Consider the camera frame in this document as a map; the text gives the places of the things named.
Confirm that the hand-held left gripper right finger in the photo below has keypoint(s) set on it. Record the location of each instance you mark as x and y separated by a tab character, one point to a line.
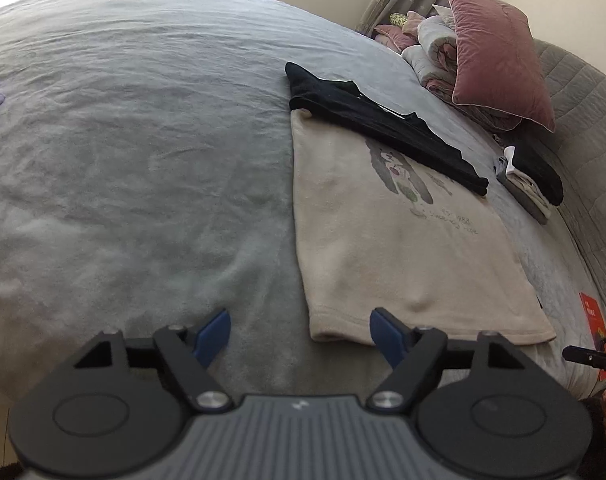
388	336

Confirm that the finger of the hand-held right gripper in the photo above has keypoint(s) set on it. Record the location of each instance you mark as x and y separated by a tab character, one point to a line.
593	358

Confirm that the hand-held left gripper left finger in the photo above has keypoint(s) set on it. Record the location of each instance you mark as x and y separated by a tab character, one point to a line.
213	334

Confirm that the beige shirt with black sleeves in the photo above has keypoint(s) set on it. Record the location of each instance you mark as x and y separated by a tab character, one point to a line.
383	240

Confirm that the orange booklet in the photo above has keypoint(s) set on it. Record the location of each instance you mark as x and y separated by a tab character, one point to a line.
594	325

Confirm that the folded cream garment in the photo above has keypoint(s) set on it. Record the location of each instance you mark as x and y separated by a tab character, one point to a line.
533	195

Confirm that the folded grey garment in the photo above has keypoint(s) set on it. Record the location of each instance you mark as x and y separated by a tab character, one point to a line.
523	195

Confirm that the folded black garment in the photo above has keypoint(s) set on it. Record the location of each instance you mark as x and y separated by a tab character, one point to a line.
540	175

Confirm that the grey quilted headboard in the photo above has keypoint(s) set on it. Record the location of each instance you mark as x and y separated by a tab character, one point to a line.
588	160

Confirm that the grey bed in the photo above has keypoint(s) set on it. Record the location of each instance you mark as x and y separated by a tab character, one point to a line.
133	135

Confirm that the folded grey pink quilt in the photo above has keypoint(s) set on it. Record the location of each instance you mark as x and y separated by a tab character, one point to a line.
433	55

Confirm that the pink pillow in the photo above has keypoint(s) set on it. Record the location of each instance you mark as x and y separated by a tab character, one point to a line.
498	55

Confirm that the small patterned cloth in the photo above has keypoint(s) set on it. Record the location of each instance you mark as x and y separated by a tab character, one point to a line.
398	19

